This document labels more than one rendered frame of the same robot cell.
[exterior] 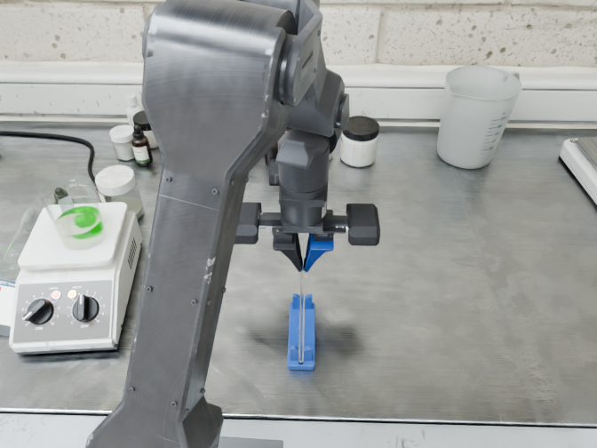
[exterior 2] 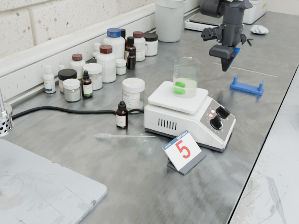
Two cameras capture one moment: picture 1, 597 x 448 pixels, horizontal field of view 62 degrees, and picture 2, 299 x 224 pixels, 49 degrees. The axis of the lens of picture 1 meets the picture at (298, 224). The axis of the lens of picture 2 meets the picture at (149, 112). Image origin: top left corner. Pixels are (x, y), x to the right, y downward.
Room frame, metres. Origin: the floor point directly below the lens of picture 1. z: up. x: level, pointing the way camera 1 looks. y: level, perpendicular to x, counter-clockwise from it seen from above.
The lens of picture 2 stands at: (0.24, 0.96, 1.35)
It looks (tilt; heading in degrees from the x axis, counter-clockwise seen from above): 31 degrees down; 296
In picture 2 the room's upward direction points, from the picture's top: 3 degrees clockwise
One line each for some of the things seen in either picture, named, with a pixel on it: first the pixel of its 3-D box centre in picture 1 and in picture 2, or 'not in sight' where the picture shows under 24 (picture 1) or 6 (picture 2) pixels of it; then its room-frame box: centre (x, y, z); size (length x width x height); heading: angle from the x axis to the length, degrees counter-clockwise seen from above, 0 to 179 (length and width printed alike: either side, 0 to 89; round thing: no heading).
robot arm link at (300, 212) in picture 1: (303, 204); (230, 35); (0.46, -0.01, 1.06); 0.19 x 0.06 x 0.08; 89
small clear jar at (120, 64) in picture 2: not in sight; (120, 67); (0.78, 0.10, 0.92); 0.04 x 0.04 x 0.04
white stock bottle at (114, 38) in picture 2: not in sight; (114, 48); (0.83, 0.07, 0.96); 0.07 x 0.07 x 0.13
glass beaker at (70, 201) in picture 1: (78, 213); (186, 78); (0.48, 0.28, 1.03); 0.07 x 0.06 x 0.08; 86
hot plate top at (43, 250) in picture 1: (75, 234); (178, 96); (0.49, 0.30, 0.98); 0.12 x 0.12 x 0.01; 4
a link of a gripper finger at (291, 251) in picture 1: (288, 252); (224, 62); (0.46, 0.01, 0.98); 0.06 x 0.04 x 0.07; 179
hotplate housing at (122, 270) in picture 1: (81, 269); (187, 114); (0.46, 0.30, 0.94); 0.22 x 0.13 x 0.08; 4
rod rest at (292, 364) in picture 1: (301, 328); (247, 84); (0.38, 0.00, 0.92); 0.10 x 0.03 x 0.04; 179
